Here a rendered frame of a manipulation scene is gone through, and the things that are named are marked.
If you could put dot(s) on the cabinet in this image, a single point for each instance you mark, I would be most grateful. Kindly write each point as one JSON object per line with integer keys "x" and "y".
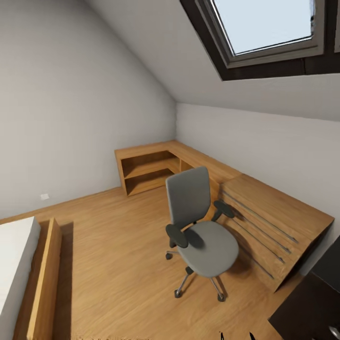
{"x": 274, "y": 231}
{"x": 311, "y": 312}

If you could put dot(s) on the bookcase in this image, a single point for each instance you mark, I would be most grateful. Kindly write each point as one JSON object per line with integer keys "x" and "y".
{"x": 218, "y": 172}
{"x": 171, "y": 156}
{"x": 139, "y": 168}

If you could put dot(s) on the fixed window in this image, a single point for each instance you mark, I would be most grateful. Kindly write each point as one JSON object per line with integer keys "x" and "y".
{"x": 250, "y": 39}

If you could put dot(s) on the desk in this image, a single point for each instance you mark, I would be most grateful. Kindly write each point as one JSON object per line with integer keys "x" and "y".
{"x": 327, "y": 269}

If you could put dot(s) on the swivel chair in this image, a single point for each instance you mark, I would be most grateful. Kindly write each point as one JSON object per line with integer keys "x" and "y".
{"x": 207, "y": 247}

